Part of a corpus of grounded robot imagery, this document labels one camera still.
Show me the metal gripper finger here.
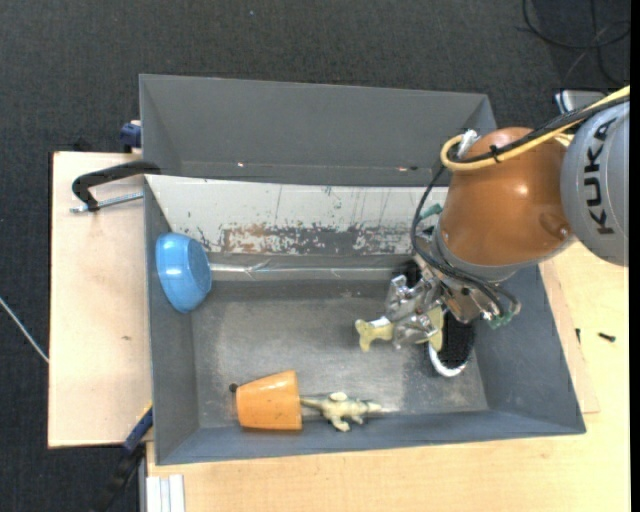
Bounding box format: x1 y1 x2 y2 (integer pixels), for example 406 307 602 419
392 314 441 350
385 273 426 322

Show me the pale yellow toy animal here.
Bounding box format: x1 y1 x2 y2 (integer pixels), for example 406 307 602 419
354 305 446 352

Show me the grey metal bin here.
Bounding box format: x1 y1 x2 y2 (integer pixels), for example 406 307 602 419
138 73 587 466

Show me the pale yellow toy lizard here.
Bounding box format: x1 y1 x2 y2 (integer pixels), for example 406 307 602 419
299 391 384 433

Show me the orange plastic cup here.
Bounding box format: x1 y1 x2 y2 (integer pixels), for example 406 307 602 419
234 369 304 432

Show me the blue plastic bowl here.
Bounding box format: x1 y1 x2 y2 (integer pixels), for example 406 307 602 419
154 232 214 315

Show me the black cylinder on white bracket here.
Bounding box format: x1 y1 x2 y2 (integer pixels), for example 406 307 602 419
427 310 477 379

